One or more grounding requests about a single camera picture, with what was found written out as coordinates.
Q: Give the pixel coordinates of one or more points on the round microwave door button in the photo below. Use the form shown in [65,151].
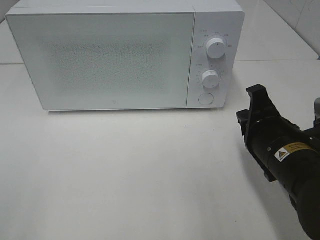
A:
[206,99]

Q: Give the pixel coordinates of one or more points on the upper white microwave knob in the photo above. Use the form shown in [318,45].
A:
[216,47]

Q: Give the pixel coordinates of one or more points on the white microwave oven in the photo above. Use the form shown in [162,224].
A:
[211,18]

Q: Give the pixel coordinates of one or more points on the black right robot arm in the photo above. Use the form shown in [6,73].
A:
[305,198]

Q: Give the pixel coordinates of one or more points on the white microwave door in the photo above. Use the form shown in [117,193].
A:
[83,62]

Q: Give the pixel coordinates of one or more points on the lower white microwave knob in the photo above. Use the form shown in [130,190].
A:
[210,79]

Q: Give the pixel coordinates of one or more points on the white microwave knob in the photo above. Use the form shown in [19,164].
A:
[210,79]
[216,47]

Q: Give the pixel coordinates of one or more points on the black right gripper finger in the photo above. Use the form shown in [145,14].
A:
[243,119]
[261,106]

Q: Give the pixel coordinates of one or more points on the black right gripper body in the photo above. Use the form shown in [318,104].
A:
[285,152]

